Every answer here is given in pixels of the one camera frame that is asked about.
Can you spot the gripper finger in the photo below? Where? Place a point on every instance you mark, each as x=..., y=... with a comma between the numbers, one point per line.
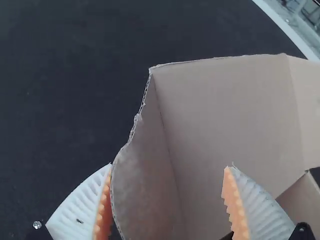
x=80, y=212
x=255, y=215

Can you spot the cardboard box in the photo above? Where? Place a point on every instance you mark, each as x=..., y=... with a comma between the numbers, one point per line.
x=212, y=120

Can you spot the black mat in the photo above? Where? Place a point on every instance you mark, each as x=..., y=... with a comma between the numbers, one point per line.
x=62, y=87

